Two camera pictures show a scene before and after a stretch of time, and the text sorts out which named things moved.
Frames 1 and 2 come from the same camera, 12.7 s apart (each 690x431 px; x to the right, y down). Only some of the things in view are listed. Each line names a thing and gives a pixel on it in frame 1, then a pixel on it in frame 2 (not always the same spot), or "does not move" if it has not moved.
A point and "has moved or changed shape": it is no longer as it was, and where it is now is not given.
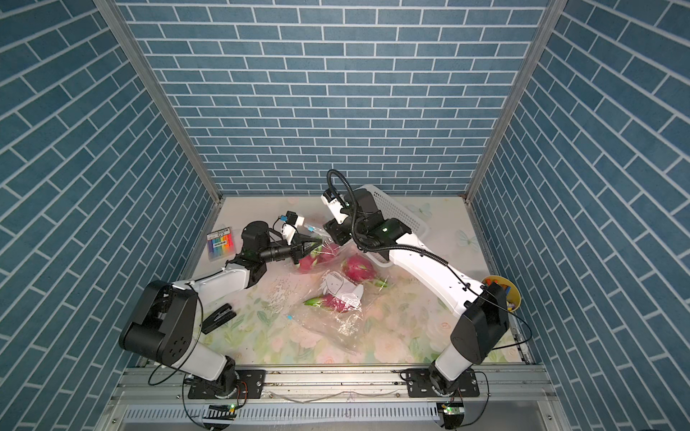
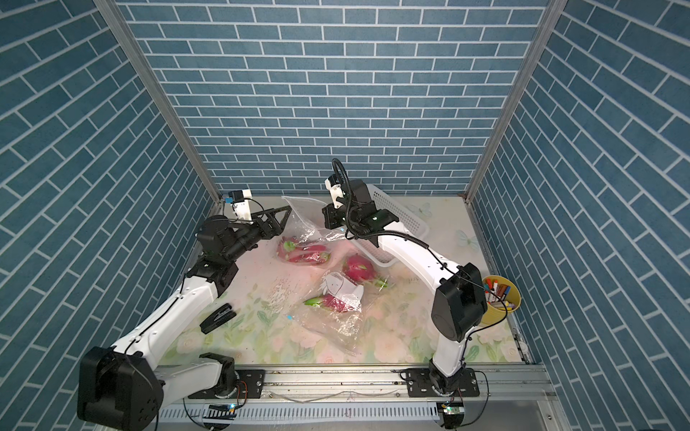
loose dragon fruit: (360, 268) does not move
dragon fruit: (320, 254) has moved or changed shape
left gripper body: (281, 253) to (245, 238)
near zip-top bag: (337, 307) does not move
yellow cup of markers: (513, 295) does not move
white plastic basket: (415, 226) does not move
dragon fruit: (330, 302) does not move
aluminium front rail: (157, 399) does not move
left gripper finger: (308, 246) to (273, 211)
